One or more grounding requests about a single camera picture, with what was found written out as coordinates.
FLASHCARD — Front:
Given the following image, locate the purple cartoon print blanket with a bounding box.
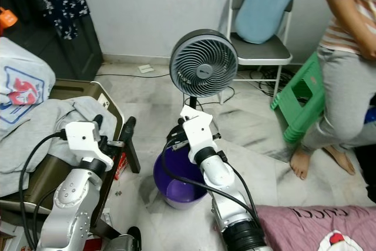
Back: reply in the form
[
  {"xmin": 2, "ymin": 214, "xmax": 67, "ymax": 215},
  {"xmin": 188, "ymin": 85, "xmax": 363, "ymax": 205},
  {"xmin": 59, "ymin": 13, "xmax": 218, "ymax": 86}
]
[{"xmin": 254, "ymin": 204, "xmax": 376, "ymax": 251}]

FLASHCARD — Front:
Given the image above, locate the olive brown storage box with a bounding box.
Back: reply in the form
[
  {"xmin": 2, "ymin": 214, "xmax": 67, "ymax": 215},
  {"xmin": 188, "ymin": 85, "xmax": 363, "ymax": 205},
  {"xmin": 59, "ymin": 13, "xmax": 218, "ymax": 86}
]
[{"xmin": 0, "ymin": 79, "xmax": 127, "ymax": 217}]

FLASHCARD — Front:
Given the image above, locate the purple plastic bucket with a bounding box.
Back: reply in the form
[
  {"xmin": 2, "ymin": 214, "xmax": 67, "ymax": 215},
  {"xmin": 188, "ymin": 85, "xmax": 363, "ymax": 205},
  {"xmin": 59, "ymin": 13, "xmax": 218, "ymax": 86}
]
[{"xmin": 152, "ymin": 147, "xmax": 213, "ymax": 211}]

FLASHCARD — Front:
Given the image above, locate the grey hoodie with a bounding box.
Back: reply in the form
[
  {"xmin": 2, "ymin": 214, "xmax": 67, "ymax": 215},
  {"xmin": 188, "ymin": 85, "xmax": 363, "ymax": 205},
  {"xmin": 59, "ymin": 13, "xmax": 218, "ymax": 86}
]
[{"xmin": 0, "ymin": 96, "xmax": 125, "ymax": 199}]

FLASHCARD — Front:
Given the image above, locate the dark wooden cabinet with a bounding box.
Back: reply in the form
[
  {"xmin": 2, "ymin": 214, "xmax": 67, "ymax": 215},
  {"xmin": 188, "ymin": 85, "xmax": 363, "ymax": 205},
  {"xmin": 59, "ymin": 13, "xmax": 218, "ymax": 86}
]
[{"xmin": 0, "ymin": 0, "xmax": 104, "ymax": 82}]

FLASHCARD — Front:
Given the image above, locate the white floor paper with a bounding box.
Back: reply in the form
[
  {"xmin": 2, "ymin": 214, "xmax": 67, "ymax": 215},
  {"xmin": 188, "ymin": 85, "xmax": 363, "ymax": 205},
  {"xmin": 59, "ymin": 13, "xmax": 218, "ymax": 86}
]
[{"xmin": 136, "ymin": 63, "xmax": 155, "ymax": 75}]

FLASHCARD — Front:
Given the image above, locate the grey round floor fan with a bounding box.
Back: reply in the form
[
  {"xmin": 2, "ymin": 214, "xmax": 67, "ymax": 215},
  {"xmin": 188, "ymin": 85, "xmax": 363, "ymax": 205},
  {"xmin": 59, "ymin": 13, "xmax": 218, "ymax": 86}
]
[{"xmin": 169, "ymin": 29, "xmax": 239, "ymax": 137}]

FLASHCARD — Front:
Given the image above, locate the silver left robot leg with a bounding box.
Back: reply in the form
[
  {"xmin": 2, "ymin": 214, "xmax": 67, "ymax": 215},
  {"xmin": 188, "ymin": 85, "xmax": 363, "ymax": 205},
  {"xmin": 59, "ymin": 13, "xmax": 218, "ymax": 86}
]
[{"xmin": 105, "ymin": 225, "xmax": 143, "ymax": 251}]

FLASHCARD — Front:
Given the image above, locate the white shirt blue red logo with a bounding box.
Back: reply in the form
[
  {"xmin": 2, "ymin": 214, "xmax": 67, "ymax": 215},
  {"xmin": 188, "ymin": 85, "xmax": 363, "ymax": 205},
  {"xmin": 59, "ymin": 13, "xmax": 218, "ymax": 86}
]
[{"xmin": 0, "ymin": 37, "xmax": 57, "ymax": 141}]

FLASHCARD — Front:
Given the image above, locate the grey folding chair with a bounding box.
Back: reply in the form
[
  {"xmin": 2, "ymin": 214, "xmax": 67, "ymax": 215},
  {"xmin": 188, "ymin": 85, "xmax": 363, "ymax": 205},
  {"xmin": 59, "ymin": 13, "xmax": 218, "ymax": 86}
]
[{"xmin": 227, "ymin": 0, "xmax": 296, "ymax": 98}]

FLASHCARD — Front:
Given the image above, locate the green plastic stool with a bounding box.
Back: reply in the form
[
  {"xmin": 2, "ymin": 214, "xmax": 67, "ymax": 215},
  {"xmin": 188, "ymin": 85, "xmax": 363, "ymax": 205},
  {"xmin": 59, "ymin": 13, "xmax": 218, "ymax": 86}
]
[{"xmin": 270, "ymin": 51, "xmax": 328, "ymax": 144}]

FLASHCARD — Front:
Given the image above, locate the blue seat cushion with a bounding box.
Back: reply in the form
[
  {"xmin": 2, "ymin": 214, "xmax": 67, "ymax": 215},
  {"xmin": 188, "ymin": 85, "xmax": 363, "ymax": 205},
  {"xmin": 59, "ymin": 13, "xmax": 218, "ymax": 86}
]
[{"xmin": 234, "ymin": 0, "xmax": 298, "ymax": 45}]

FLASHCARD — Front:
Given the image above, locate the person in grey trousers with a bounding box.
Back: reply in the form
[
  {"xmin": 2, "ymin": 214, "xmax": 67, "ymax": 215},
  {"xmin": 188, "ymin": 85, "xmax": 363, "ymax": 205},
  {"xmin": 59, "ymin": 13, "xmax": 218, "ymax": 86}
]
[{"xmin": 290, "ymin": 0, "xmax": 376, "ymax": 181}]

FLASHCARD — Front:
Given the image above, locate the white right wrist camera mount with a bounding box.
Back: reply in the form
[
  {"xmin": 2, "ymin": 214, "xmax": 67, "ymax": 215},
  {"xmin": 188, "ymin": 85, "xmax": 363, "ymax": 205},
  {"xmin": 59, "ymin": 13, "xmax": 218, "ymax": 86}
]
[{"xmin": 179, "ymin": 105, "xmax": 221, "ymax": 164}]

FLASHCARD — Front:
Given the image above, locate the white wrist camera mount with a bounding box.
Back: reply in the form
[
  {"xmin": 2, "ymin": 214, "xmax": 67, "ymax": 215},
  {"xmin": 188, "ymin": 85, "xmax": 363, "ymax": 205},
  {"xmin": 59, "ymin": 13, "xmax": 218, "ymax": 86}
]
[
  {"xmin": 64, "ymin": 120, "xmax": 116, "ymax": 172},
  {"xmin": 179, "ymin": 105, "xmax": 221, "ymax": 164}
]

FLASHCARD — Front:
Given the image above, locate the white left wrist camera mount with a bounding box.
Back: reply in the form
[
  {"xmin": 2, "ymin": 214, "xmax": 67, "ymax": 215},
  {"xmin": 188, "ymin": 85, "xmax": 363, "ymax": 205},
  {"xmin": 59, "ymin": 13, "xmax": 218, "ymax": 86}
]
[{"xmin": 64, "ymin": 120, "xmax": 116, "ymax": 172}]

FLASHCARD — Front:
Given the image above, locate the black floor cable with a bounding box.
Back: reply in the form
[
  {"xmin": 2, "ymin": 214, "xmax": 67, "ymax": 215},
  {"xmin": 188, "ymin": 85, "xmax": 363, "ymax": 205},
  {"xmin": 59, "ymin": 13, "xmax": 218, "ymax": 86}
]
[{"xmin": 94, "ymin": 70, "xmax": 172, "ymax": 82}]

